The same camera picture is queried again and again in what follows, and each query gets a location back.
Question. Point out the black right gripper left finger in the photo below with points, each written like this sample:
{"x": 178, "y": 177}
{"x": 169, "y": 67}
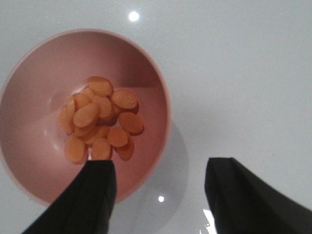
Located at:
{"x": 85, "y": 206}

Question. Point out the orange ham slices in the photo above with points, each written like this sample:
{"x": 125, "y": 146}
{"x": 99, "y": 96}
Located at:
{"x": 101, "y": 120}

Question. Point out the pink bowl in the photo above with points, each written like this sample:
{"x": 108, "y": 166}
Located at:
{"x": 32, "y": 142}

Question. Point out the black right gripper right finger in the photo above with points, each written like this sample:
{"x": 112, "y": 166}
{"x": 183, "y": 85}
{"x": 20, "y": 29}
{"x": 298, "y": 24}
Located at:
{"x": 242, "y": 203}

